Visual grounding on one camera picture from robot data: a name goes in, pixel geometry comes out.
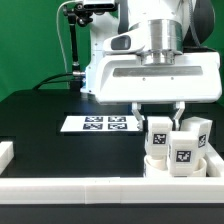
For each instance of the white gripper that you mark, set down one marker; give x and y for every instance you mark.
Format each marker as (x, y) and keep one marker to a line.
(132, 71)

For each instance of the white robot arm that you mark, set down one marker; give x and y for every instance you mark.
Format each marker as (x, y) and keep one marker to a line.
(167, 21)

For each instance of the white paper marker sheet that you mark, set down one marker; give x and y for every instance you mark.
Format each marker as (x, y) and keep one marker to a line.
(100, 124)

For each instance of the white front fence rail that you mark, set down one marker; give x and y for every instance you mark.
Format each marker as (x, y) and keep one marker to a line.
(111, 190)

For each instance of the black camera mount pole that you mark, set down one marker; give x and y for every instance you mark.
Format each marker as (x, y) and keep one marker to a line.
(76, 16)

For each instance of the white overhead camera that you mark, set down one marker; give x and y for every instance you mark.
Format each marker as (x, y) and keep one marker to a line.
(99, 4)

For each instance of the white left fence rail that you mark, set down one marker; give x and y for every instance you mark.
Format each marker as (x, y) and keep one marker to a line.
(6, 154)

